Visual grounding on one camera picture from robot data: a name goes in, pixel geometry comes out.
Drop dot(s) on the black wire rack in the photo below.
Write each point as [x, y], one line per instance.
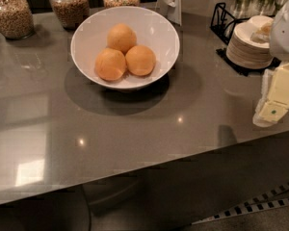
[223, 23]

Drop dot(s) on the left drinking glass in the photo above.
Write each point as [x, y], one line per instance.
[240, 7]

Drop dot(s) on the left glass cereal jar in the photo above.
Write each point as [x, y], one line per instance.
[16, 20]

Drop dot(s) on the right drinking glass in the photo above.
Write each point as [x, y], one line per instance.
[279, 4]

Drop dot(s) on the white ceramic bowl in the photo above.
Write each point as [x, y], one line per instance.
[152, 30]

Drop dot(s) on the orange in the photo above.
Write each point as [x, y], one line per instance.
[110, 64]
[121, 37]
[140, 60]

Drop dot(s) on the stack of white plates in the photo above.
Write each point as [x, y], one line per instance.
[242, 51]

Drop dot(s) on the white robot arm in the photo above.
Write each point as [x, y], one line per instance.
[279, 36]

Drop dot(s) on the white napkin holder stand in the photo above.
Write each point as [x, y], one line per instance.
[171, 10]

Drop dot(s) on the pastry on plates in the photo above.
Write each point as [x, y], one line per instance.
[262, 35]

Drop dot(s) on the middle glass cereal jar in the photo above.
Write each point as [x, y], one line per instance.
[71, 13]

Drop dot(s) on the black white checkered strip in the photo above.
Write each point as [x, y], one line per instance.
[269, 200]

